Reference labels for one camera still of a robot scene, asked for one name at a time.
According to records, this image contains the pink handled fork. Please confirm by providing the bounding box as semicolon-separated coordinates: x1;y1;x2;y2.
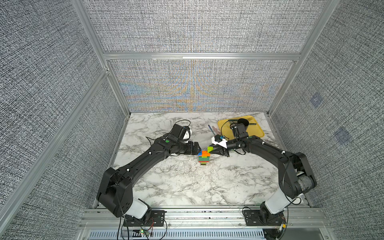
212;126;224;139

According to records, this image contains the lime lego brick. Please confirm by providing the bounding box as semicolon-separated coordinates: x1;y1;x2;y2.
207;146;215;153

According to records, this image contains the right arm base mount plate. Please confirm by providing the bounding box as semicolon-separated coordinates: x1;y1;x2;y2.
242;208;286;227

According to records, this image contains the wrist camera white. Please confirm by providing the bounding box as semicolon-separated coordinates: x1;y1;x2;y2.
211;135;228;149
183;126;192;142

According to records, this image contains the white slotted cable duct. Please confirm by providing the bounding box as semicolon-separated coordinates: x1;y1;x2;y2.
85;229;266;240

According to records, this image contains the aluminium front rail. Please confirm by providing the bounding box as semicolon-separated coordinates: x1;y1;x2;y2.
79;206;331;229

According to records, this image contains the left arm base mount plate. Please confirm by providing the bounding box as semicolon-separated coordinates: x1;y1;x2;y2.
122;210;166;227

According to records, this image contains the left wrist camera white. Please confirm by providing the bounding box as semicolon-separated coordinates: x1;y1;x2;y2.
183;126;192;142

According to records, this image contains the orange lego brick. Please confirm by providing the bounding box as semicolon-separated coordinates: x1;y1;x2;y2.
201;151;211;158

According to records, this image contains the black mug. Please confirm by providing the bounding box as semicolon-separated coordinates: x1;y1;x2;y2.
229;118;250;127

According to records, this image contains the green handled utensil on tray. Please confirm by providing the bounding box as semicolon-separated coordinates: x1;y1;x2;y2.
229;118;257;126

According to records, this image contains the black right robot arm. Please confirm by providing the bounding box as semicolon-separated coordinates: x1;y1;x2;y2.
211;124;317;223

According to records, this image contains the yellow plastic tray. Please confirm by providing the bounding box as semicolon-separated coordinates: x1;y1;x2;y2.
218;116;265;140

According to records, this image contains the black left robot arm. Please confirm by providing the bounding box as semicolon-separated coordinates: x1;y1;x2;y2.
96;124;201;222

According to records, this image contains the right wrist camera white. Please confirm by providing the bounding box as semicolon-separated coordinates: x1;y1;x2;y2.
211;135;228;149

